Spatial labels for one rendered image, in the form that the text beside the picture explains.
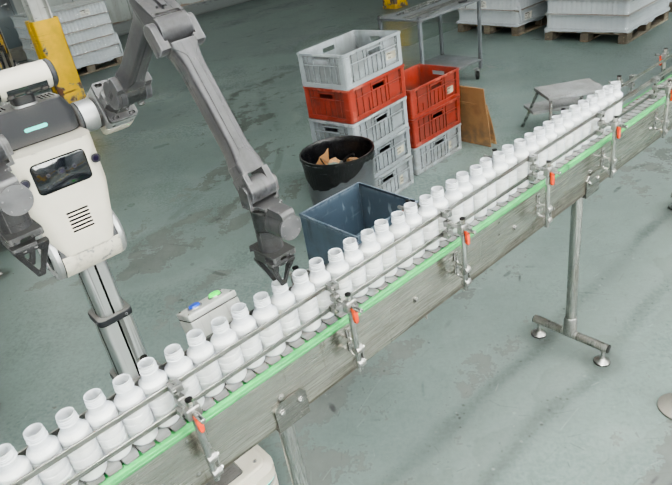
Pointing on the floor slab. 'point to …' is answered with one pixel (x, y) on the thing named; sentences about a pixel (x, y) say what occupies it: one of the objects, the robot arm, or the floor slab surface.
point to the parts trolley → (440, 29)
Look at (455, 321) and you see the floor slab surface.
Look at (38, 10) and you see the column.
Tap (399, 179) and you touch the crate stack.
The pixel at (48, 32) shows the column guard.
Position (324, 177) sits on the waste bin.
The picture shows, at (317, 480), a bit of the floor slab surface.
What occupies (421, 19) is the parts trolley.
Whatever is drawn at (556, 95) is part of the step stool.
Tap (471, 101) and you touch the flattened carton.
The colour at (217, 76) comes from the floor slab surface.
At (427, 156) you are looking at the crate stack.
